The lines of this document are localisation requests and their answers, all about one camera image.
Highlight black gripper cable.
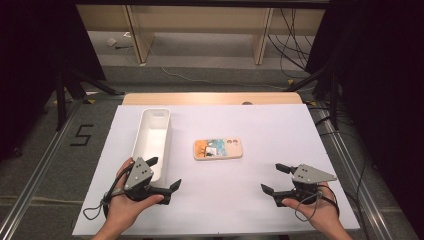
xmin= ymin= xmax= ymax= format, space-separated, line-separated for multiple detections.
xmin=318 ymin=184 xmax=341 ymax=218
xmin=102 ymin=163 xmax=135 ymax=219

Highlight black curtain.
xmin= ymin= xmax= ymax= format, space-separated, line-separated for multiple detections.
xmin=304 ymin=0 xmax=424 ymax=234
xmin=0 ymin=0 xmax=108 ymax=162

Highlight white table cover board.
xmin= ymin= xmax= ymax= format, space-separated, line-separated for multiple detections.
xmin=71 ymin=103 xmax=361 ymax=238

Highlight white plastic storage box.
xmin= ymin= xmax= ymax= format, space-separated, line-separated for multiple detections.
xmin=131 ymin=107 xmax=172 ymax=187

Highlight thin black floor cables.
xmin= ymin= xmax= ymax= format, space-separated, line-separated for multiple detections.
xmin=314 ymin=105 xmax=371 ymax=240

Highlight grey left gripper cord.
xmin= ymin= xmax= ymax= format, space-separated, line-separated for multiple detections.
xmin=82 ymin=199 xmax=108 ymax=221

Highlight bundle of black floor cables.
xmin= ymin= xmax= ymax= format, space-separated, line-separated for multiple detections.
xmin=267 ymin=7 xmax=315 ymax=80

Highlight grey right gripper cord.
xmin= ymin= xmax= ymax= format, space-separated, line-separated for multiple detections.
xmin=294 ymin=189 xmax=323 ymax=223

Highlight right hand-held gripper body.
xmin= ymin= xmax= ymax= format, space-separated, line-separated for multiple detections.
xmin=273 ymin=163 xmax=338 ymax=208

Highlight grey gripper cord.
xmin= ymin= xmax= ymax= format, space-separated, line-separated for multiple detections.
xmin=82 ymin=199 xmax=108 ymax=221
xmin=294 ymin=189 xmax=323 ymax=223

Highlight light wooden shelf unit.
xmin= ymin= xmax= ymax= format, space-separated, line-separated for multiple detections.
xmin=75 ymin=4 xmax=327 ymax=66

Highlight black tripod stand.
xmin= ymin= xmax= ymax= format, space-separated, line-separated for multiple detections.
xmin=54 ymin=68 xmax=125 ymax=132
xmin=284 ymin=62 xmax=342 ymax=132

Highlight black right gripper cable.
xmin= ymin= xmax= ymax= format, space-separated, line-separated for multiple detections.
xmin=318 ymin=184 xmax=341 ymax=218

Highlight person's right hand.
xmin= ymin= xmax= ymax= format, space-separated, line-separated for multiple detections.
xmin=281 ymin=181 xmax=341 ymax=232

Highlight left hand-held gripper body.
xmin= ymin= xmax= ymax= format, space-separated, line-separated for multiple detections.
xmin=123 ymin=157 xmax=173 ymax=205

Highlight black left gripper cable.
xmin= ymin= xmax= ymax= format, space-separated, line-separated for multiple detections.
xmin=102 ymin=163 xmax=135 ymax=219

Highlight aluminium floor rail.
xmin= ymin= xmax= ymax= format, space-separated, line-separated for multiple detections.
xmin=0 ymin=99 xmax=85 ymax=240
xmin=311 ymin=105 xmax=396 ymax=240

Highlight person's left hand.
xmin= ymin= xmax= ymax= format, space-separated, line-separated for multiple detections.
xmin=104 ymin=157 xmax=165 ymax=232

